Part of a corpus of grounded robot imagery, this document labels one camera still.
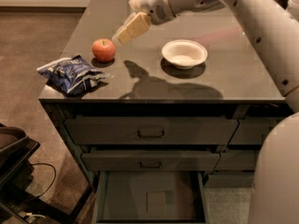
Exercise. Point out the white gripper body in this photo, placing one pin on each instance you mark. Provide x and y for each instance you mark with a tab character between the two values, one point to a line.
154	4

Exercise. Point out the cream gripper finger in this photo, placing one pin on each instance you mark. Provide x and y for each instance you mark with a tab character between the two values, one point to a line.
136	5
134	26

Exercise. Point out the red apple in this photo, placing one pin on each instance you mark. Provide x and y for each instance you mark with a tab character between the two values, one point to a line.
103	50

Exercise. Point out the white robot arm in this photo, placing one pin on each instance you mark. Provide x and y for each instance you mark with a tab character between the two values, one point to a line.
274	34

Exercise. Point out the top left drawer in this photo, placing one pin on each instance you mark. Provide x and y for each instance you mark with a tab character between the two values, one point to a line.
150	130

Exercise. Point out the middle left drawer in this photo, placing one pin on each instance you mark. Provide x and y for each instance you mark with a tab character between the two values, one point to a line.
150	160

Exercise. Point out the top right drawer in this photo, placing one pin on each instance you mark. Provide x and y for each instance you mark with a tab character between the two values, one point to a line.
253	131

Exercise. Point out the middle right drawer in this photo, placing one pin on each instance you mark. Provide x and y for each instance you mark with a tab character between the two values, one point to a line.
237	160

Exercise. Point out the bottom right drawer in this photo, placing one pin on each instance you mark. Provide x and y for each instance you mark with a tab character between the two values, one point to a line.
228	180

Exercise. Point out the open bottom left drawer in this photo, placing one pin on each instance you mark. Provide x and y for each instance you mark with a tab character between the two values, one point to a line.
150	198

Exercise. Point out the white paper bowl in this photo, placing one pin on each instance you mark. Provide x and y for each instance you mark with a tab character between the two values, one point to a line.
184	54

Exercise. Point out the blue chip bag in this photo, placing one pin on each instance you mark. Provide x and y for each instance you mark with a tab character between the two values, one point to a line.
72	76

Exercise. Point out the white plastic jar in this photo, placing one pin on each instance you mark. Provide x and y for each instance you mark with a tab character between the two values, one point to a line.
293	8

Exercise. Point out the black cart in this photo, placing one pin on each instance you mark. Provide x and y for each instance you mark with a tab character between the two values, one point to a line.
16	148

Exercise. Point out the dark cabinet frame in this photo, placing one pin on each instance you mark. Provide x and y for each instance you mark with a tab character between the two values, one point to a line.
61	110

